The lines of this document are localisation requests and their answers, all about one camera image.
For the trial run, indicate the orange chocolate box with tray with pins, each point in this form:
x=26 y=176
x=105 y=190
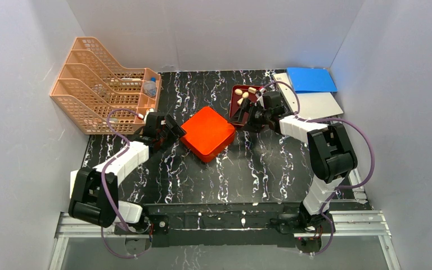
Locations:
x=207 y=149

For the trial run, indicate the peach plastic file rack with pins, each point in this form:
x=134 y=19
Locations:
x=93 y=86

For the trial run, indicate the blue folder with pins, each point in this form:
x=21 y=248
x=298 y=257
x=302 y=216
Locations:
x=309 y=80

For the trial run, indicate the white board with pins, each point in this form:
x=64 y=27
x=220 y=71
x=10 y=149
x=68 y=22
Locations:
x=310 y=105

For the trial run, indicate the orange box lid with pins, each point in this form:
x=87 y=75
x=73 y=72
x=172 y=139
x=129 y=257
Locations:
x=207 y=123

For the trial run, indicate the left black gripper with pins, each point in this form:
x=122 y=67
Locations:
x=172 y=131

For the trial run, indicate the aluminium base frame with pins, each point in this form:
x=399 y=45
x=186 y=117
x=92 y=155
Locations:
x=216 y=215

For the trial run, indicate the dark red chocolate tray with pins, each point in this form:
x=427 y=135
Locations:
x=238 y=93

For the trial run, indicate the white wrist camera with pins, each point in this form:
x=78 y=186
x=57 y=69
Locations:
x=259 y=96
x=150 y=110

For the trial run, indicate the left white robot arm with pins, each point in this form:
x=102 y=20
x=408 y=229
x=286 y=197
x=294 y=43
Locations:
x=94 y=191

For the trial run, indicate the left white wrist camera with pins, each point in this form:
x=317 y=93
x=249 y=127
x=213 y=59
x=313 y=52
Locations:
x=150 y=110

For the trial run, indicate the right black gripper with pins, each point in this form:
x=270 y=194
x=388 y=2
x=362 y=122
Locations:
x=246 y=113

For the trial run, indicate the small white red box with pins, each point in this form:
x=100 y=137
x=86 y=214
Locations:
x=73 y=175

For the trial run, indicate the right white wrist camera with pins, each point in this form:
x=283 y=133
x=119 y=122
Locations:
x=259 y=96

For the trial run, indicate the small bottle with blue cap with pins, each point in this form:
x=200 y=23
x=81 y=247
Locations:
x=149 y=87

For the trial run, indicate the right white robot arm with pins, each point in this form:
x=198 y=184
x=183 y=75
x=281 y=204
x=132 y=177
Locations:
x=331 y=155

